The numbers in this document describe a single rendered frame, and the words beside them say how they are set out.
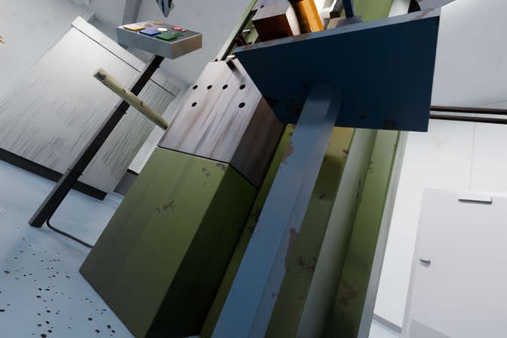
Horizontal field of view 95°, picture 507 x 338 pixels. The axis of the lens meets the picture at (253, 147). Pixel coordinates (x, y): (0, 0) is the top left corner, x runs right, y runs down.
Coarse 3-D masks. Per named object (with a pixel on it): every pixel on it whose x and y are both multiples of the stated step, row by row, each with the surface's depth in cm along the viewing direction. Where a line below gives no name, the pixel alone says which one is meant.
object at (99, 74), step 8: (96, 72) 88; (104, 72) 89; (104, 80) 90; (112, 80) 92; (112, 88) 93; (120, 88) 94; (120, 96) 96; (128, 96) 97; (136, 96) 101; (136, 104) 101; (144, 104) 104; (144, 112) 105; (152, 112) 107; (152, 120) 109; (160, 120) 111
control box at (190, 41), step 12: (156, 24) 133; (168, 24) 137; (120, 36) 121; (132, 36) 118; (144, 36) 115; (180, 36) 122; (192, 36) 126; (144, 48) 119; (156, 48) 117; (168, 48) 114; (180, 48) 120; (192, 48) 129
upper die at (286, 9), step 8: (264, 8) 120; (272, 8) 116; (280, 8) 113; (288, 8) 110; (256, 16) 120; (264, 16) 116; (272, 16) 113; (280, 16) 111; (288, 16) 111; (296, 16) 117; (256, 24) 121; (264, 24) 119; (272, 24) 117; (280, 24) 115; (288, 24) 113; (296, 24) 118; (264, 32) 124; (272, 32) 121; (280, 32) 119; (288, 32) 117; (296, 32) 119; (264, 40) 128
